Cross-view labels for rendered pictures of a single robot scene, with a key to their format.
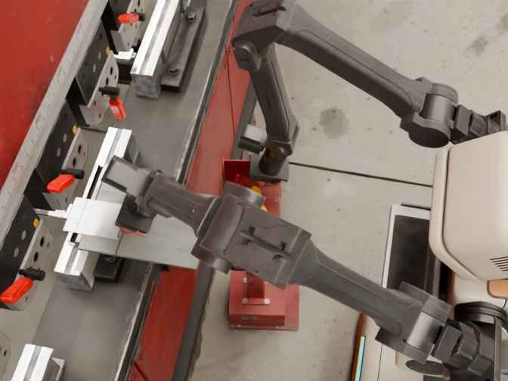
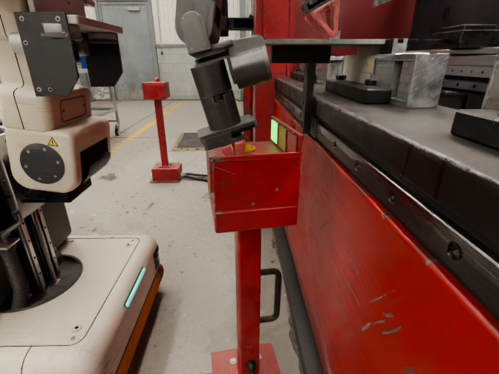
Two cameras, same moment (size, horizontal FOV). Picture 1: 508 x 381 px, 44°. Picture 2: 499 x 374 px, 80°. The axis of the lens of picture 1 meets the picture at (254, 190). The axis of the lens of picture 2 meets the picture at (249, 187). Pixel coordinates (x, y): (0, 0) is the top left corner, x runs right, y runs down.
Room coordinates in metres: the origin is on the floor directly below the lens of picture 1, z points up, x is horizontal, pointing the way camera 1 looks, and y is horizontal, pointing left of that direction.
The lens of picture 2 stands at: (1.40, -0.15, 0.96)
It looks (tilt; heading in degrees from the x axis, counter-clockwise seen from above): 23 degrees down; 164
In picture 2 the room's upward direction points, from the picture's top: straight up
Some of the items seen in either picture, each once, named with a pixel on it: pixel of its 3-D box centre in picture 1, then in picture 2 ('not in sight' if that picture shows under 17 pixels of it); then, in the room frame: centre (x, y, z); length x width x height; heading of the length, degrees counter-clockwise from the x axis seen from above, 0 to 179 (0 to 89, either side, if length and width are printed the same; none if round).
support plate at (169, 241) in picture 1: (148, 222); (315, 43); (0.66, 0.23, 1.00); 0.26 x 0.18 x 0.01; 76
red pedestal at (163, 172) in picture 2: not in sight; (161, 131); (-1.14, -0.17, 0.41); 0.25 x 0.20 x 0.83; 76
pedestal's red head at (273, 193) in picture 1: (250, 203); (247, 168); (0.83, 0.01, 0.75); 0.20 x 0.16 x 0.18; 175
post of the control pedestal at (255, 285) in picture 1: (254, 259); (247, 300); (0.83, 0.01, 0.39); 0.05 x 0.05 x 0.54; 85
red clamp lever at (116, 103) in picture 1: (113, 103); not in sight; (0.83, 0.28, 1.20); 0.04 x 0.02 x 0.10; 76
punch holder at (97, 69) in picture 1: (80, 73); not in sight; (0.86, 0.33, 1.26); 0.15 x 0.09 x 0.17; 166
